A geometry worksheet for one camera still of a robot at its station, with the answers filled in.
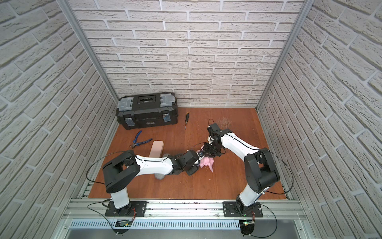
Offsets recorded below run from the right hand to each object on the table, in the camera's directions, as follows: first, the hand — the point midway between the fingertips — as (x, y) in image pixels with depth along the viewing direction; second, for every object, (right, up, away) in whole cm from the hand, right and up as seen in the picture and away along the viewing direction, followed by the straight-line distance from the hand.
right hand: (207, 154), depth 87 cm
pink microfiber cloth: (-1, -2, -6) cm, 6 cm away
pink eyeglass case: (-33, +2, +8) cm, 34 cm away
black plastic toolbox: (-39, +28, +8) cm, 48 cm away
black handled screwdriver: (-14, +22, +24) cm, 35 cm away
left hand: (-7, -5, +2) cm, 9 cm away
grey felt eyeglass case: (-27, -12, -5) cm, 30 cm away
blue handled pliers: (-48, +5, +9) cm, 49 cm away
